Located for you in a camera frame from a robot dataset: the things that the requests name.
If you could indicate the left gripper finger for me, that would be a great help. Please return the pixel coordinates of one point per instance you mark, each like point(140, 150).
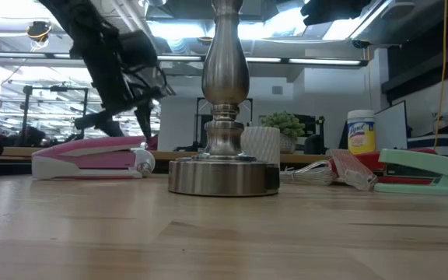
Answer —
point(103, 124)
point(144, 120)

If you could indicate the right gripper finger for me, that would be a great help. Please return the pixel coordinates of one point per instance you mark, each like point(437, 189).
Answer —
point(333, 9)

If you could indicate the white lightbulb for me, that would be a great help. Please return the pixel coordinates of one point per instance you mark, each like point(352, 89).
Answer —
point(144, 159)

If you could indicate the silver metal table lamp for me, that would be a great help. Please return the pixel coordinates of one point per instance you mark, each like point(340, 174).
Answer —
point(224, 175)

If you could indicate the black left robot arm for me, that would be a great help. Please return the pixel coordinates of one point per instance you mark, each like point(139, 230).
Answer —
point(84, 31)

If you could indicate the pink white stapler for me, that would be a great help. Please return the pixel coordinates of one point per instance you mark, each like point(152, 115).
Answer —
point(92, 157)

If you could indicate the person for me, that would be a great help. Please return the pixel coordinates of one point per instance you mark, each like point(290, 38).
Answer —
point(35, 136)

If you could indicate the whiteboard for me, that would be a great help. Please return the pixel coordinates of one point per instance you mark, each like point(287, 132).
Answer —
point(391, 128)

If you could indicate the Lysol wipes canister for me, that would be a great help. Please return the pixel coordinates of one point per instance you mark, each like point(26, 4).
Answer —
point(361, 134)

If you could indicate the white ribbed pen cup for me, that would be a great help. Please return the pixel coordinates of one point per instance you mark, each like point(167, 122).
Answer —
point(261, 142)

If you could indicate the potted green succulent plant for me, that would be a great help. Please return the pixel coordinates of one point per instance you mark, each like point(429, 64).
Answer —
point(285, 124)

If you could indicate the navy white striped bin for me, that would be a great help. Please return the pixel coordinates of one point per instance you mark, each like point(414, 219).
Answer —
point(442, 144)

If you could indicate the red stapler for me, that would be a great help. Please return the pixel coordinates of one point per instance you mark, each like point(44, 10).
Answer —
point(366, 158)

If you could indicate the mint green stapler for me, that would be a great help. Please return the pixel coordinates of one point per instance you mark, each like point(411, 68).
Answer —
point(422, 169)

